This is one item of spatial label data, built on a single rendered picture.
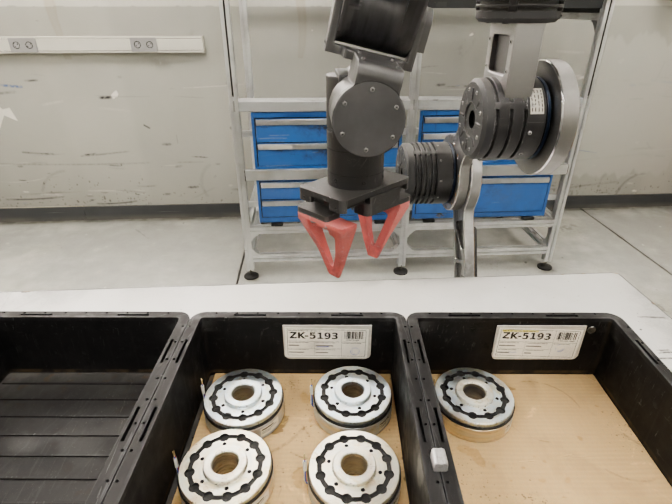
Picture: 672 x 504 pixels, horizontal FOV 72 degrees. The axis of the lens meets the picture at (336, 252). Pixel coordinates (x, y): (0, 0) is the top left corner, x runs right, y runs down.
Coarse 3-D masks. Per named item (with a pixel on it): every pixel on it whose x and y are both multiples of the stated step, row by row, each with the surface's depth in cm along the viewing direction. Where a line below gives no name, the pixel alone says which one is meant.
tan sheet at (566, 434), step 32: (512, 384) 67; (544, 384) 67; (576, 384) 67; (544, 416) 61; (576, 416) 61; (608, 416) 61; (480, 448) 57; (512, 448) 57; (544, 448) 57; (576, 448) 57; (608, 448) 57; (640, 448) 57; (480, 480) 53; (512, 480) 53; (544, 480) 53; (576, 480) 53; (608, 480) 53; (640, 480) 53
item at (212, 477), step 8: (216, 448) 53; (224, 448) 53; (232, 448) 53; (240, 448) 53; (208, 456) 52; (216, 456) 52; (240, 456) 52; (208, 464) 51; (240, 464) 51; (208, 472) 50; (232, 472) 50; (240, 472) 50; (208, 480) 49; (216, 480) 49; (224, 480) 49; (232, 480) 49
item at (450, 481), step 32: (416, 320) 64; (448, 320) 64; (480, 320) 64; (512, 320) 64; (544, 320) 64; (576, 320) 64; (608, 320) 64; (416, 352) 58; (640, 352) 58; (448, 448) 45; (448, 480) 42
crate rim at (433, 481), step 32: (192, 320) 64; (224, 320) 64; (256, 320) 64; (288, 320) 64; (320, 320) 64; (352, 320) 64; (384, 320) 64; (160, 384) 53; (416, 384) 53; (416, 416) 49; (128, 480) 42
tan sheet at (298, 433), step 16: (288, 384) 67; (304, 384) 67; (288, 400) 64; (304, 400) 64; (288, 416) 61; (304, 416) 61; (208, 432) 59; (272, 432) 59; (288, 432) 59; (304, 432) 59; (320, 432) 59; (384, 432) 59; (272, 448) 57; (288, 448) 57; (304, 448) 57; (400, 448) 57; (288, 464) 55; (400, 464) 55; (288, 480) 53; (176, 496) 51; (272, 496) 51; (288, 496) 51; (304, 496) 51; (400, 496) 51
